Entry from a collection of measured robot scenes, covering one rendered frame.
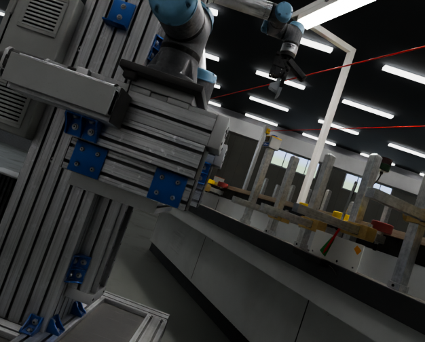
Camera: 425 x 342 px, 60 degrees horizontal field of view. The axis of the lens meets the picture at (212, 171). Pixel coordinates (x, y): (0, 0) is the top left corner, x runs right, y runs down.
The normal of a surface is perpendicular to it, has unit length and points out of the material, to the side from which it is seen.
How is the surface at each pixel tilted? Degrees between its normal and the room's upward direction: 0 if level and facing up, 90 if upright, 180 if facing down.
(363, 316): 90
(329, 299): 90
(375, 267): 90
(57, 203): 90
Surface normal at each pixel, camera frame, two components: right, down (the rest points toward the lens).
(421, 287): -0.85, -0.33
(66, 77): -0.03, -0.07
